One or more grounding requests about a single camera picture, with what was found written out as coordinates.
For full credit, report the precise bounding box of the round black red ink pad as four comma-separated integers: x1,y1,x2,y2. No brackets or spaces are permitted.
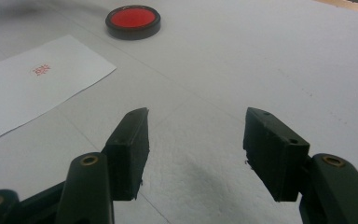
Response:
104,4,162,41

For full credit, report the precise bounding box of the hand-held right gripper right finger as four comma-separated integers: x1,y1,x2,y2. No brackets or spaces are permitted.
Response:
242,106,311,203

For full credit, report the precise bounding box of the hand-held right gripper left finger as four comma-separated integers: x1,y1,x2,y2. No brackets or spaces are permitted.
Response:
102,106,151,202

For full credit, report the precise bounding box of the white paper sheet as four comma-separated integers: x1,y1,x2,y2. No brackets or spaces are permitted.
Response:
0,34,117,148

